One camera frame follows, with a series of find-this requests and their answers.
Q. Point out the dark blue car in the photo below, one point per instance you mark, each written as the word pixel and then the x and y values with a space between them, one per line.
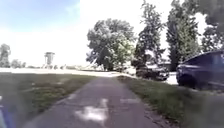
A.
pixel 204 70

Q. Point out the tall dark tree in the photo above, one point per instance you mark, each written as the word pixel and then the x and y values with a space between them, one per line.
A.
pixel 181 33

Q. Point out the large leafy tree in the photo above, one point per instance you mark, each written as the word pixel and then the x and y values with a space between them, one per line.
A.
pixel 110 45

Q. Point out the grass field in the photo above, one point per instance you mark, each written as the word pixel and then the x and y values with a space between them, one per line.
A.
pixel 36 88

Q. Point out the tall slender tree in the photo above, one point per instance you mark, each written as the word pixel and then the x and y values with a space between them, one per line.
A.
pixel 149 33

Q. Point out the tower structure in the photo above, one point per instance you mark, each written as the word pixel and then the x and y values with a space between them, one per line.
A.
pixel 49 59

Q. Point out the grey asphalt path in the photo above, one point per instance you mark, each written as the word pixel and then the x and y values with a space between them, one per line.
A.
pixel 100 96

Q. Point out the distant tree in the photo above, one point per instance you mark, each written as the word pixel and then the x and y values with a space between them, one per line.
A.
pixel 4 56

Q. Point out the grass verge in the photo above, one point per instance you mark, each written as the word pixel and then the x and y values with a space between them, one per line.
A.
pixel 173 100

